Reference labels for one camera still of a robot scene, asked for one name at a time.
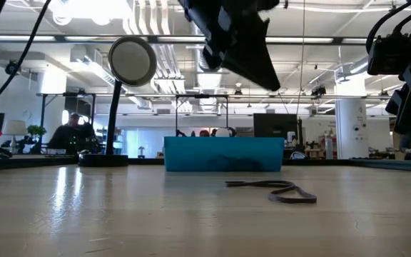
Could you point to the black desk lamp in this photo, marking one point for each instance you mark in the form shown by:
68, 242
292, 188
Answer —
132, 60

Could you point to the white round pillar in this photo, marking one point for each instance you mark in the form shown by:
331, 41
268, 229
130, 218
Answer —
351, 128

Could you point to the person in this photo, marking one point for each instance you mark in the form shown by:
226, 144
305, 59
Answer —
70, 137
205, 133

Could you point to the cluttered background shelf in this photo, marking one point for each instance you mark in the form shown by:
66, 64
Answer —
321, 148

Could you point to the teal plastic bin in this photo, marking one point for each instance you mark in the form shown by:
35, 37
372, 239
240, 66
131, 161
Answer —
223, 153

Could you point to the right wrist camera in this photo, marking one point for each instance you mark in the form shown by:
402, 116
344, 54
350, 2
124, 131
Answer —
391, 55

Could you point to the white shade table lamp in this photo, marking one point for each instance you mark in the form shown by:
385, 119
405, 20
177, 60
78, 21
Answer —
14, 128

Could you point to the black background rig frame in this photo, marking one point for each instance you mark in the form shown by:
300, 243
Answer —
43, 107
202, 96

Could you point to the white round object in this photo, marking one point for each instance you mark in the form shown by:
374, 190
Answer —
222, 132

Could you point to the background potted plant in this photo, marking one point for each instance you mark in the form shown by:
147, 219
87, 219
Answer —
36, 130

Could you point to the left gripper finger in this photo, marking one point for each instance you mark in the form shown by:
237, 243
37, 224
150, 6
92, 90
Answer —
213, 59
255, 68

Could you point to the dark grey rubber band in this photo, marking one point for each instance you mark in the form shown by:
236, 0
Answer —
294, 200

